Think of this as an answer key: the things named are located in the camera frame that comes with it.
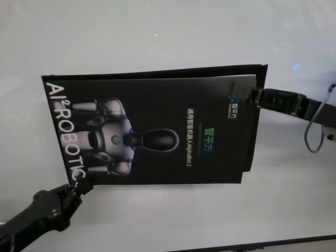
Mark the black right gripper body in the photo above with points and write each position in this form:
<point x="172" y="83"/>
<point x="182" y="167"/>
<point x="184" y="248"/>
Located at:
<point x="283" y="102"/>

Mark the black robot print poster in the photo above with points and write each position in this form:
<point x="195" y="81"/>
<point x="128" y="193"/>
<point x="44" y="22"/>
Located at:
<point x="157" y="162"/>

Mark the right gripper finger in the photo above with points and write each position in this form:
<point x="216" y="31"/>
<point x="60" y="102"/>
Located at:
<point x="240" y="92"/>

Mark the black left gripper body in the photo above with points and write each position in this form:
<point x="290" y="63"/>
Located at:
<point x="39" y="210"/>

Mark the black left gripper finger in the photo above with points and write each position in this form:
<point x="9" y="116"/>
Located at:
<point x="82" y="187"/>
<point x="78" y="201"/>

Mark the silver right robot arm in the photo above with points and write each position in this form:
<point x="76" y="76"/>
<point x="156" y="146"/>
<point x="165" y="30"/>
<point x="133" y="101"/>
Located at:
<point x="331" y="134"/>

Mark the black tape frame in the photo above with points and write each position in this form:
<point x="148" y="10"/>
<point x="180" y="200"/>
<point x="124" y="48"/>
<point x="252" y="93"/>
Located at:
<point x="253" y="136"/>

